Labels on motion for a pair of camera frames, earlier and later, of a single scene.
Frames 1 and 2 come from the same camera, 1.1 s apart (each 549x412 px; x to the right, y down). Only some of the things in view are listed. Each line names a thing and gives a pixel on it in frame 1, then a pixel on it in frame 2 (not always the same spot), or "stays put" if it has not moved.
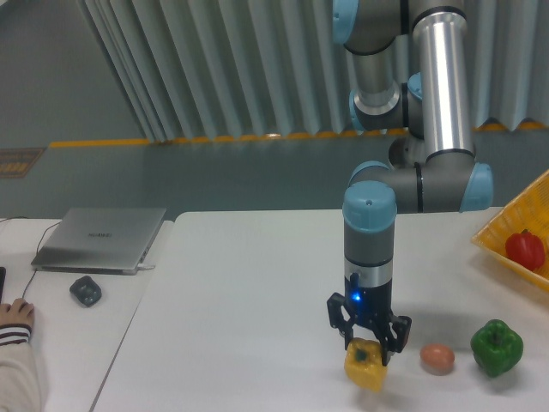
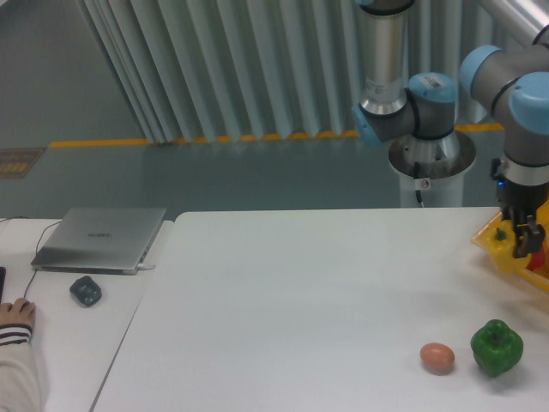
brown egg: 437,358 stays put
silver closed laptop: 99,240 stays put
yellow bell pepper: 364,364 → 502,245
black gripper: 370,307 → 519,204
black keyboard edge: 3,277 stays put
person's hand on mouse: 20,312 stays put
